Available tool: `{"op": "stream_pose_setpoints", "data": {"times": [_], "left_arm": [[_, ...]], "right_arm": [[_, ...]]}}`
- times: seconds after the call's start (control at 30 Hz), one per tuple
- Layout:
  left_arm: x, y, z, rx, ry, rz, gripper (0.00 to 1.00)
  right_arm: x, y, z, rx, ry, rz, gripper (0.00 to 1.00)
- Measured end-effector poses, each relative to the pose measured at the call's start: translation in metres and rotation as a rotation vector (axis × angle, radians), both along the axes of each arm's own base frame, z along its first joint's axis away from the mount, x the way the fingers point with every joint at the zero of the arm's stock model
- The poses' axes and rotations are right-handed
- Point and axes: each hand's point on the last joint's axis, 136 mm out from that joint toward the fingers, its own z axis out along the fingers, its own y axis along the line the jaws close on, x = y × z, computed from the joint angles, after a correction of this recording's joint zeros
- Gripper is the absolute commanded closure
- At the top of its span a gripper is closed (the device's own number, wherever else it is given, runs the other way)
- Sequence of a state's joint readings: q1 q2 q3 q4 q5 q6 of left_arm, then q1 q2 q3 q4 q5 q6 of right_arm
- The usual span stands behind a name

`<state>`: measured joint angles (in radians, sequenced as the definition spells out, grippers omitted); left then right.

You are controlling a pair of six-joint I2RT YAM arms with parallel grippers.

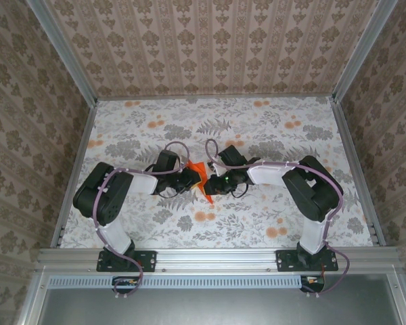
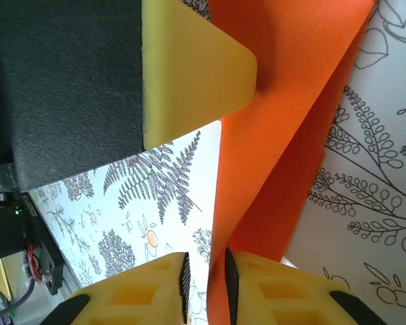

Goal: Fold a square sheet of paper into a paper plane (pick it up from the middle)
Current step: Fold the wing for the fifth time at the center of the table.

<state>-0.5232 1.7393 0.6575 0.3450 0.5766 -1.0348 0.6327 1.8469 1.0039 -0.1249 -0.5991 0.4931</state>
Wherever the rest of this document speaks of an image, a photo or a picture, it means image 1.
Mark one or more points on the aluminium front rail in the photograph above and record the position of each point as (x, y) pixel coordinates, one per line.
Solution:
(216, 259)

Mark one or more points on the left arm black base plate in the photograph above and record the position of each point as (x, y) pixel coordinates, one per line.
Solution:
(145, 260)

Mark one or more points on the aluminium back rail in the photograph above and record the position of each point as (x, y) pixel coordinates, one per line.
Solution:
(223, 97)

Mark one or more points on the aluminium side rail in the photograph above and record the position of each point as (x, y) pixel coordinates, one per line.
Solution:
(351, 152)
(75, 152)

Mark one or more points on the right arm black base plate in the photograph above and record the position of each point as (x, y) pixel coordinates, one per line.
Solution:
(286, 262)

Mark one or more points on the orange square paper sheet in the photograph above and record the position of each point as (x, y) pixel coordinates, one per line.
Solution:
(199, 167)

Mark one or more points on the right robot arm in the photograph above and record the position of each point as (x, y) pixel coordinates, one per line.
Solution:
(311, 193)

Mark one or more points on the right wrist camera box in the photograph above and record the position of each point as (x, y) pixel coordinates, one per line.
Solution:
(211, 165)

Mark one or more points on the floral patterned table cover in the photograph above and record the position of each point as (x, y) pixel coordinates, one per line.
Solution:
(223, 230)

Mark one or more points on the aluminium frame post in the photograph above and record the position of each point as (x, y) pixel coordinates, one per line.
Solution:
(362, 50)
(65, 50)

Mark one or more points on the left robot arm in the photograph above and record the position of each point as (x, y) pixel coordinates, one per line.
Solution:
(101, 199)

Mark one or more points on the grey metal panel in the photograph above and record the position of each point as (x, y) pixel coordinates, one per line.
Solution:
(216, 308)

